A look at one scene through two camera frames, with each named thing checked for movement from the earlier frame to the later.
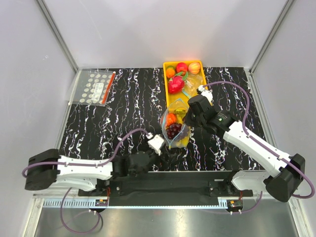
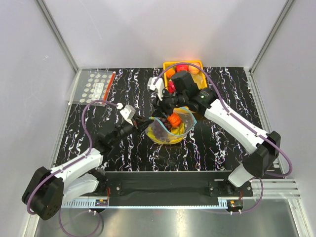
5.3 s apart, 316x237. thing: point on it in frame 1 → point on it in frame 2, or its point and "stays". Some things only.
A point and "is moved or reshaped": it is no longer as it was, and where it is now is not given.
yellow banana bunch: [183, 141] → [177, 134]
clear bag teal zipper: [175, 133] is moved or reshaped
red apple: [181, 67] stays
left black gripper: [158, 158] → [140, 125]
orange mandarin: [170, 72] stays
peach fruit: [194, 68] stays
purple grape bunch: [173, 129] → [166, 123]
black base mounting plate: [217, 183] stays
